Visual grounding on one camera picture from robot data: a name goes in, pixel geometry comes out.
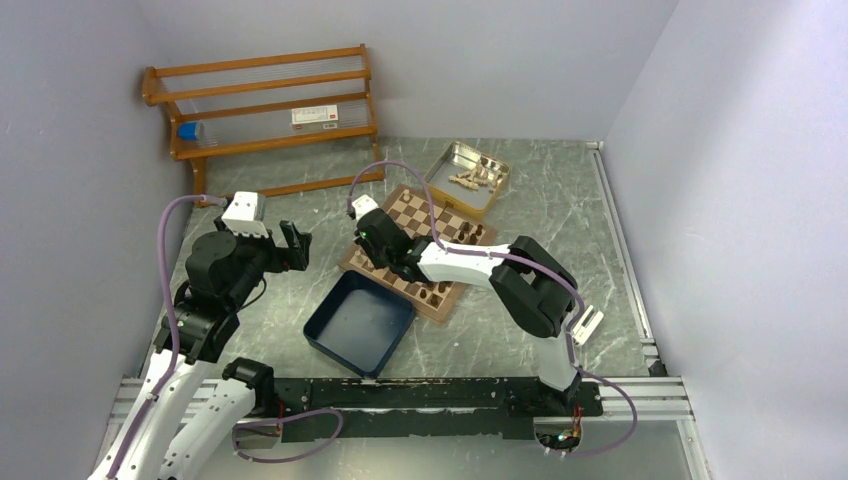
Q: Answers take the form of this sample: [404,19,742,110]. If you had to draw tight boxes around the dark chess pieces group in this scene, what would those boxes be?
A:
[403,235,493,290]

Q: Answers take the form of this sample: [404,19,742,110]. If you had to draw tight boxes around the small white plastic part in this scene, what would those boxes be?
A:
[572,305,604,346]

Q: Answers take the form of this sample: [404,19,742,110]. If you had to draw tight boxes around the wooden shelf rack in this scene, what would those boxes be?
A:
[141,44,381,195]

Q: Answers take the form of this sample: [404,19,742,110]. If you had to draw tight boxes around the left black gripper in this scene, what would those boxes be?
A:
[214,214,310,307]

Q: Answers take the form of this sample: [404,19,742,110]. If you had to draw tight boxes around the light chess pieces pile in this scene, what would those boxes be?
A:
[448,158,506,193]

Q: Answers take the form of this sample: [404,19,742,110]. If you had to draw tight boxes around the wooden chess board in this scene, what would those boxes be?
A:
[338,185,496,323]

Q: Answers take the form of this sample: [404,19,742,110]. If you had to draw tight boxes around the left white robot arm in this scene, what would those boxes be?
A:
[91,218,313,479]

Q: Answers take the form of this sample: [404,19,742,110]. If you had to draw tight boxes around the white red box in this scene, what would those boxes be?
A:
[291,105,339,132]

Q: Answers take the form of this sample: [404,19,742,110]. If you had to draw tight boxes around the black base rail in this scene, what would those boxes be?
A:
[247,377,604,443]

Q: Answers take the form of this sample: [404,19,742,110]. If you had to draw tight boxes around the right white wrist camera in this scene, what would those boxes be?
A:
[349,194,380,221]

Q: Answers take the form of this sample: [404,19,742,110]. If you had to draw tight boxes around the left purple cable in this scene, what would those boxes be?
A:
[105,194,230,480]

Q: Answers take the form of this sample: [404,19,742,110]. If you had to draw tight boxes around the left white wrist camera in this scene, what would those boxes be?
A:
[221,191,269,238]

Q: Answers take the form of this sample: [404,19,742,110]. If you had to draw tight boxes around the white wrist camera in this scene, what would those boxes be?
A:
[221,191,269,238]
[349,194,380,221]

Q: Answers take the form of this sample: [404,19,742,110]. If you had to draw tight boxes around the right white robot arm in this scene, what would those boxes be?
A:
[347,204,586,414]

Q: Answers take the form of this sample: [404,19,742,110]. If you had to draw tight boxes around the gold metal tin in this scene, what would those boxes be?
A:
[424,141,511,220]

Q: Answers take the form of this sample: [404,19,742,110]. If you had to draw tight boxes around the blue square tray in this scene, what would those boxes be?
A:
[303,271,416,379]

